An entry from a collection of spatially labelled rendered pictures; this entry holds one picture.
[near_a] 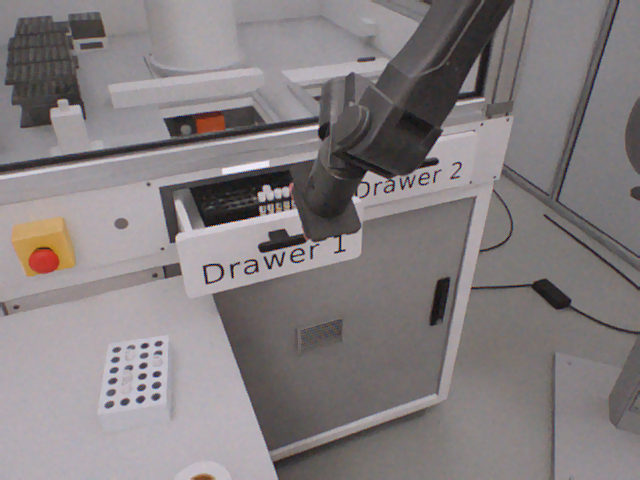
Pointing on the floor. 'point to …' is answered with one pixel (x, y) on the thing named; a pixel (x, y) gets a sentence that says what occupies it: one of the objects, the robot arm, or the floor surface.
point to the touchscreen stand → (596, 418)
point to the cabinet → (332, 320)
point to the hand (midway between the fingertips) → (312, 224)
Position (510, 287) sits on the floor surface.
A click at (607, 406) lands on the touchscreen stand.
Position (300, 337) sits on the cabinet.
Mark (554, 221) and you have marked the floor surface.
